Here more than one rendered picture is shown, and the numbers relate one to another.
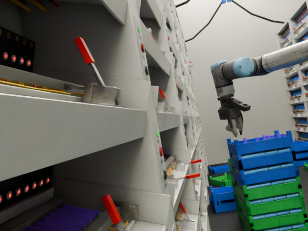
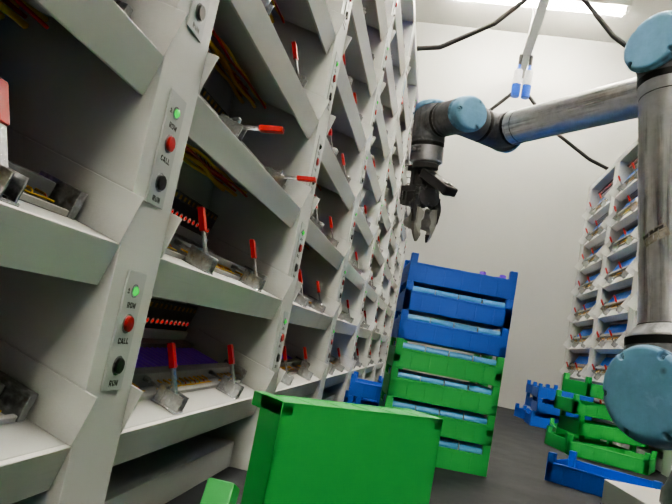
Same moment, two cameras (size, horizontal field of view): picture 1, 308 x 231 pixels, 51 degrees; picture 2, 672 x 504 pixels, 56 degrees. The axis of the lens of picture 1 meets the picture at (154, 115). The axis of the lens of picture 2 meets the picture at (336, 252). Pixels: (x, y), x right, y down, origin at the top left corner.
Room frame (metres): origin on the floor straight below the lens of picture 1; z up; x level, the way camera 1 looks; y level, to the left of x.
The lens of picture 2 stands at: (-0.07, -0.20, 0.30)
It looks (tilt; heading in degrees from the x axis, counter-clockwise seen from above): 7 degrees up; 1
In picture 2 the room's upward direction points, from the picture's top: 11 degrees clockwise
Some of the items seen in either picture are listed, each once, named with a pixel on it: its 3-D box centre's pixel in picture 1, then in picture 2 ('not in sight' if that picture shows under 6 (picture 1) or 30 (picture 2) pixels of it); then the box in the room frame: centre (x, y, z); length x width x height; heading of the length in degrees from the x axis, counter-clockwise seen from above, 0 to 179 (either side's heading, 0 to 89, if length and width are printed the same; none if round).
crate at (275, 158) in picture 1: (261, 156); (451, 306); (1.78, -0.54, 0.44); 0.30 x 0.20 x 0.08; 89
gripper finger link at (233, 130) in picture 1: (230, 128); (411, 223); (1.62, -0.37, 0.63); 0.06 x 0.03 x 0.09; 34
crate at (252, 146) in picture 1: (258, 141); (456, 279); (1.78, -0.54, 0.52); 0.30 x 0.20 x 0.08; 89
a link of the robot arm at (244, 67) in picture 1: (239, 68); (460, 117); (1.51, -0.44, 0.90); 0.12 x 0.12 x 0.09; 30
